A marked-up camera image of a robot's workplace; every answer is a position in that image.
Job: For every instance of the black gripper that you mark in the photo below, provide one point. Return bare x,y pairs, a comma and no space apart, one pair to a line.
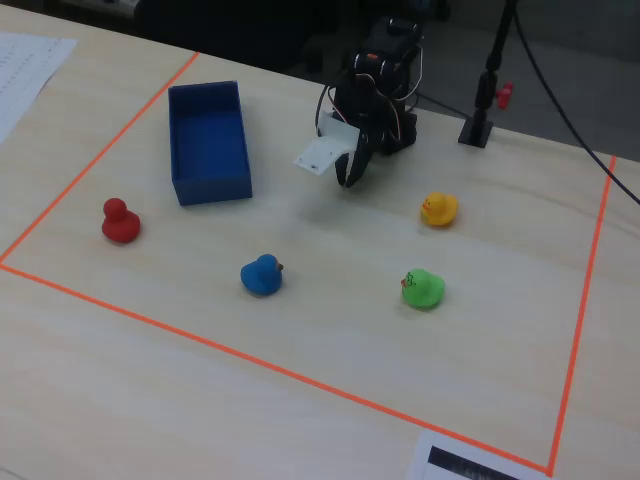
358,146

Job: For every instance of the yellow rubber duck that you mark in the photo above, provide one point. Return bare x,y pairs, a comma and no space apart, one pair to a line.
440,211

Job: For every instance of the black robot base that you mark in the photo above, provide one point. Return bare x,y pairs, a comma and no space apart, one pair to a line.
405,132

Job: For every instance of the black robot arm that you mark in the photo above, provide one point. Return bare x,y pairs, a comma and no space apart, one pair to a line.
395,47

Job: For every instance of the blue rectangular open box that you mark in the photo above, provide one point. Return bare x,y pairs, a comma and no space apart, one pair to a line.
210,140

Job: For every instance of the blue rubber duck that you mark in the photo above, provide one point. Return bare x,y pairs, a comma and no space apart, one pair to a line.
261,276

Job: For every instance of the green rubber duck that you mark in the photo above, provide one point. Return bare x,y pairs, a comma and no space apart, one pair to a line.
424,291

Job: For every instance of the red rubber duck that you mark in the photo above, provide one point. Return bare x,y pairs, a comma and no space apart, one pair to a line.
120,224

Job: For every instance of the red stand knob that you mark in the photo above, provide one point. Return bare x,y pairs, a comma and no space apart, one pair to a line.
506,95

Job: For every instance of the orange tape strip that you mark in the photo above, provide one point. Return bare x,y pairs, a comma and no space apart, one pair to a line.
582,315
100,155
275,369

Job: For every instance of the white paper with black bar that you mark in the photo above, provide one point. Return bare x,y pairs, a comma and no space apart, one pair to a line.
450,457

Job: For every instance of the white printed paper sheet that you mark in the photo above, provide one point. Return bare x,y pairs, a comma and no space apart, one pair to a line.
25,75

